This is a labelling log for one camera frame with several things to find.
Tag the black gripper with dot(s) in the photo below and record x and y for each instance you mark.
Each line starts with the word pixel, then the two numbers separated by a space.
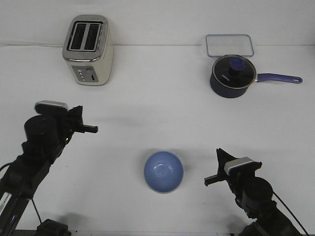
pixel 238 176
pixel 70 122

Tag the blue bowl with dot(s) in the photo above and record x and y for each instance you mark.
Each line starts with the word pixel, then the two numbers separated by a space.
pixel 163 171

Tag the green bowl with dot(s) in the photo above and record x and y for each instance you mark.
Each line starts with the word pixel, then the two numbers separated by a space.
pixel 158 192

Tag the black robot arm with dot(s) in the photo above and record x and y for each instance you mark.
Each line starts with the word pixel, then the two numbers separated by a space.
pixel 254 196
pixel 47 135

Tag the cream and steel toaster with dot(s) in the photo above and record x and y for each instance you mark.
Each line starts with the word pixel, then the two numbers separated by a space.
pixel 88 50

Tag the dark blue saucepan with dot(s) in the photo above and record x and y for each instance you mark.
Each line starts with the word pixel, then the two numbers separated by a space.
pixel 226 92

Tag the glass pot lid blue knob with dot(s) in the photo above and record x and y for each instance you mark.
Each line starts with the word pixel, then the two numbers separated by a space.
pixel 234 71

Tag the clear blue-rimmed container lid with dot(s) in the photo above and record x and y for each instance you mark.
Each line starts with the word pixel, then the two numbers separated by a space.
pixel 218 45

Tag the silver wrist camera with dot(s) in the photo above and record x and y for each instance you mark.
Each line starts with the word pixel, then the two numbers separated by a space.
pixel 231 166
pixel 51 107

